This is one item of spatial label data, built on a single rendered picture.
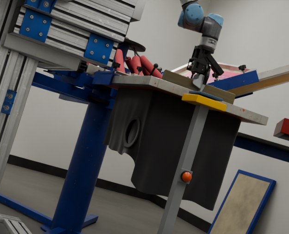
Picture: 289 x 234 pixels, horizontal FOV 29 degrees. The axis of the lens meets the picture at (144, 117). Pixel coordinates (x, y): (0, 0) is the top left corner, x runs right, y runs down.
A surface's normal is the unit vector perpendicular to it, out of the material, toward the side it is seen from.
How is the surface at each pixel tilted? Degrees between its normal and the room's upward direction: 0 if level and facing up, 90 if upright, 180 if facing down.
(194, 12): 90
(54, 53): 90
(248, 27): 90
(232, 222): 79
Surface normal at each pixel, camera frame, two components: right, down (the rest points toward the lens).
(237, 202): -0.81, -0.47
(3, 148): 0.40, 0.08
